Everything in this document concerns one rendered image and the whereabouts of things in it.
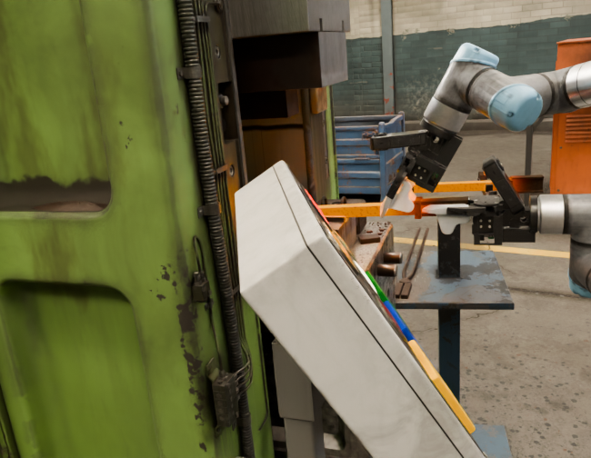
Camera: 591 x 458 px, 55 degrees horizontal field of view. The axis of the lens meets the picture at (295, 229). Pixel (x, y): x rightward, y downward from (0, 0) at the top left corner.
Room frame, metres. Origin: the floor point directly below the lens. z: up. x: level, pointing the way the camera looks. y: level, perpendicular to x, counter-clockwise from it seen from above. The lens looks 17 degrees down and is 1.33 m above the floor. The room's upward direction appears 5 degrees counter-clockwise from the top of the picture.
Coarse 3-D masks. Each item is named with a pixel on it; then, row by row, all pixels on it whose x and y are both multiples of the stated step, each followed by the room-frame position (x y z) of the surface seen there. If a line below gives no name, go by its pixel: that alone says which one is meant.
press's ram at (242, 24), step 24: (240, 0) 1.03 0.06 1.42; (264, 0) 1.02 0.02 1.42; (288, 0) 1.00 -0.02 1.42; (312, 0) 1.02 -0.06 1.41; (336, 0) 1.17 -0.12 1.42; (240, 24) 1.03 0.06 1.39; (264, 24) 1.02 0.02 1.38; (288, 24) 1.00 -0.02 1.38; (312, 24) 1.01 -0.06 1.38; (336, 24) 1.16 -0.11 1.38
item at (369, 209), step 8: (416, 200) 1.10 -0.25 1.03; (424, 200) 1.10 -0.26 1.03; (432, 200) 1.09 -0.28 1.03; (440, 200) 1.08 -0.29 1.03; (448, 200) 1.08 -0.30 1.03; (456, 200) 1.07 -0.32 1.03; (464, 200) 1.06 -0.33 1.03; (320, 208) 1.16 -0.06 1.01; (328, 208) 1.16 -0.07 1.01; (336, 208) 1.15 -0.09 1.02; (344, 208) 1.14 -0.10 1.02; (352, 208) 1.14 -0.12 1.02; (360, 208) 1.13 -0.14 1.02; (368, 208) 1.13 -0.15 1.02; (376, 208) 1.12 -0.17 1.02; (416, 208) 1.08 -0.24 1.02; (352, 216) 1.14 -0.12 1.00; (360, 216) 1.13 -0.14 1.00; (416, 216) 1.08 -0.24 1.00
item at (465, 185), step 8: (512, 176) 1.51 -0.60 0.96; (520, 176) 1.50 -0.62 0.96; (528, 176) 1.49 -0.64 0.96; (536, 176) 1.48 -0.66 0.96; (440, 184) 1.53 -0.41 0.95; (448, 184) 1.53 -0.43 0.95; (456, 184) 1.52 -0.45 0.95; (464, 184) 1.52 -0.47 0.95; (472, 184) 1.51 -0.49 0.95; (480, 184) 1.51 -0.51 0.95; (520, 184) 1.49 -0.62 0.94; (528, 184) 1.49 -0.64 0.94; (536, 184) 1.49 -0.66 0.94; (416, 192) 1.55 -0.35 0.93; (424, 192) 1.54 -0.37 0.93; (520, 192) 1.49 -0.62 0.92; (528, 192) 1.48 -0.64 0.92; (536, 192) 1.48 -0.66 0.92
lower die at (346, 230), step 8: (328, 216) 1.15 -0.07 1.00; (336, 216) 1.14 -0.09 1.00; (344, 216) 1.14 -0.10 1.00; (336, 224) 1.11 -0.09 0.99; (344, 224) 1.13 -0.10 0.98; (352, 224) 1.20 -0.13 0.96; (336, 232) 1.08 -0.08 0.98; (344, 232) 1.13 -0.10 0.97; (352, 232) 1.19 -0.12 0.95; (344, 240) 1.12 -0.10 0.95; (352, 240) 1.19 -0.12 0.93
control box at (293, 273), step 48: (240, 192) 0.72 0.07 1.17; (288, 192) 0.58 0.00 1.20; (240, 240) 0.53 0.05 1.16; (288, 240) 0.44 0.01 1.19; (240, 288) 0.41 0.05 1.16; (288, 288) 0.41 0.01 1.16; (336, 288) 0.41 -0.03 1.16; (288, 336) 0.41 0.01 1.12; (336, 336) 0.41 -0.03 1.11; (384, 336) 0.41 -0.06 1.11; (336, 384) 0.41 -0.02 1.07; (384, 384) 0.41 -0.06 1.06; (432, 384) 0.42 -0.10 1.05; (384, 432) 0.41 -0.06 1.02; (432, 432) 0.42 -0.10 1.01
